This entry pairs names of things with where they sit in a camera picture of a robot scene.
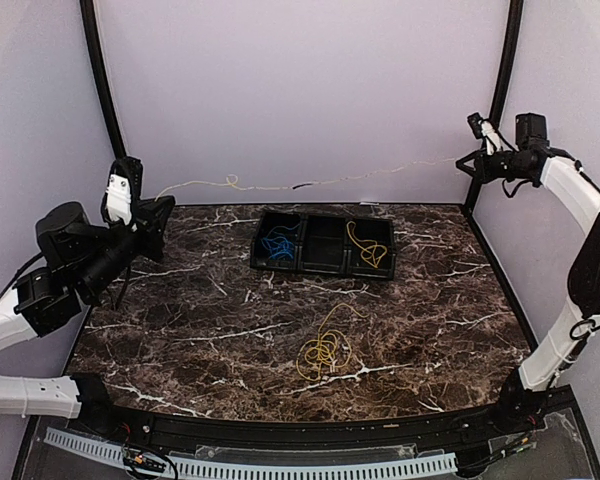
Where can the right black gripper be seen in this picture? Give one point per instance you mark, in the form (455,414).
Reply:
(481,173)

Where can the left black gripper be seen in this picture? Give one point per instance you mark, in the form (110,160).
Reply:
(152,215)

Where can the black three-compartment bin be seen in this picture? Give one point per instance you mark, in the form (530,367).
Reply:
(320,244)

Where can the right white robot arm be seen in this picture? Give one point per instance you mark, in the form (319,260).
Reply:
(532,160)

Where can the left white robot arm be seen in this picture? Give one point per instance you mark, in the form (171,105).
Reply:
(76,263)

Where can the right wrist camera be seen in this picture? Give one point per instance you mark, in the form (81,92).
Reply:
(482,129)

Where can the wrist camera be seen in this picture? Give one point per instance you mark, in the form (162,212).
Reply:
(482,129)
(122,193)

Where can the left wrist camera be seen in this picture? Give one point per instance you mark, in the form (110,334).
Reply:
(122,193)

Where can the right black frame post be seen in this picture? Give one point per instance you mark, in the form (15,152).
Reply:
(513,25)

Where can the black frame post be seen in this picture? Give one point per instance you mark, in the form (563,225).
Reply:
(513,25)
(99,74)

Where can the left black frame post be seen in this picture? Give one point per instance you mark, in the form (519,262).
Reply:
(99,74)

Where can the white slotted cable duct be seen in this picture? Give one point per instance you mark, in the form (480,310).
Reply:
(398,462)

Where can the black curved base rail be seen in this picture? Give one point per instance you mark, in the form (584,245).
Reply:
(469,429)

